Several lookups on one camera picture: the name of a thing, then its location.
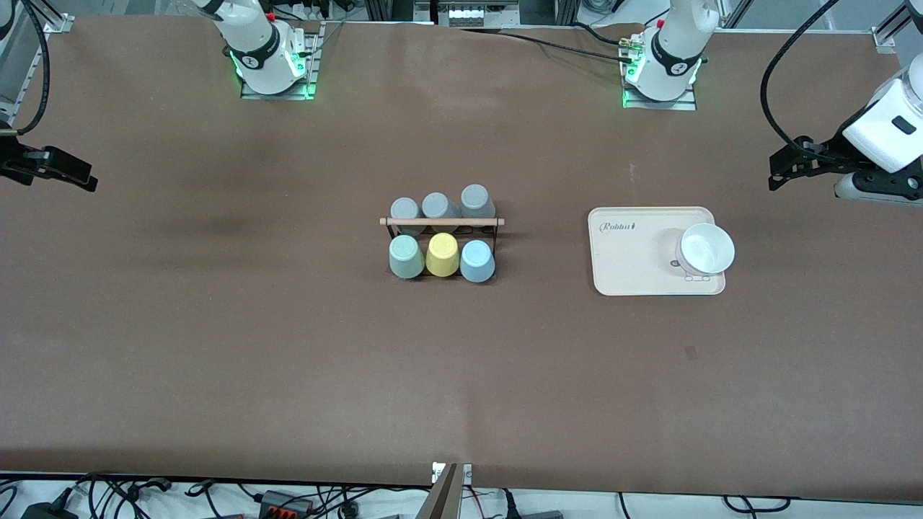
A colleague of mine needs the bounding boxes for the light blue cup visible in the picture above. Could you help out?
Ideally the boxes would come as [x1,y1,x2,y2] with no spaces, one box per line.
[459,240,496,283]

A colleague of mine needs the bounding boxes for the pale green cup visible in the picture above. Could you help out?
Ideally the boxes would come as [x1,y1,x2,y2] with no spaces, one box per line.
[389,235,426,279]

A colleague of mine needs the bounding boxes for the white bowl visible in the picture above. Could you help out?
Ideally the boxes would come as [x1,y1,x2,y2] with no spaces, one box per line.
[675,223,736,278]

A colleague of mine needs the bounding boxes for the beige rectangular tray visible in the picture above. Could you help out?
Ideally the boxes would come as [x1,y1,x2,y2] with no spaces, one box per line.
[588,207,726,297]

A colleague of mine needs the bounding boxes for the grey cup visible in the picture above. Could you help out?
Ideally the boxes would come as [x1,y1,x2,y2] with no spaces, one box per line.
[390,198,423,237]
[460,185,497,230]
[421,192,461,234]

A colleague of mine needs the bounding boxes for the black power adapter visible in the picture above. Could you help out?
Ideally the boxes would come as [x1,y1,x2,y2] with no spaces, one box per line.
[20,501,79,519]

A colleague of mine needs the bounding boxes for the yellow cup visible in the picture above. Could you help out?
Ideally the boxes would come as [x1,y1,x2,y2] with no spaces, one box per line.
[425,232,461,278]

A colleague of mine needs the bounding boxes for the black connector block red clips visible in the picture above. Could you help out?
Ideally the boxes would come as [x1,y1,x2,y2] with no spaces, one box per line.
[258,490,316,517]

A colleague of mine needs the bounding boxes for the aluminium frame profile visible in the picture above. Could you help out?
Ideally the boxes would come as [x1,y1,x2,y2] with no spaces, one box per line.
[0,13,74,128]
[871,0,923,53]

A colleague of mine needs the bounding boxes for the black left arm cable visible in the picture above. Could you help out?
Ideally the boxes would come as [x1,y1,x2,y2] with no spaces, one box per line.
[759,0,842,146]

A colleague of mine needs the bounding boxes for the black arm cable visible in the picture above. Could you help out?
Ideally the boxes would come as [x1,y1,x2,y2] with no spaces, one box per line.
[14,0,50,137]
[759,0,842,146]

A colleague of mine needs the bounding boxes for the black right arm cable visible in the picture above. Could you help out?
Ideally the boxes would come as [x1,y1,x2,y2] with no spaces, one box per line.
[14,0,50,137]

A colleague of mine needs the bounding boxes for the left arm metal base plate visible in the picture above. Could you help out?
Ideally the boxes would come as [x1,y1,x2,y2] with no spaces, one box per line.
[622,32,699,111]

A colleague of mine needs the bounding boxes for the black cable across table edge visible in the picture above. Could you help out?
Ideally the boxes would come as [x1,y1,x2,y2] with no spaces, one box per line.
[461,27,635,63]

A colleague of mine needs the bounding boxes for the black looped floor cable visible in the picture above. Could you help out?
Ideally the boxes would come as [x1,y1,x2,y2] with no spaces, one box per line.
[723,494,791,513]

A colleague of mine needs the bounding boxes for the black wire cup rack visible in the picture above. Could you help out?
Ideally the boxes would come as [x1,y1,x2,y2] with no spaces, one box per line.
[380,215,505,282]

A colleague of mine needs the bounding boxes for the grey post with white brackets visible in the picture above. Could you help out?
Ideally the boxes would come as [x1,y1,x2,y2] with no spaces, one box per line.
[415,461,474,519]

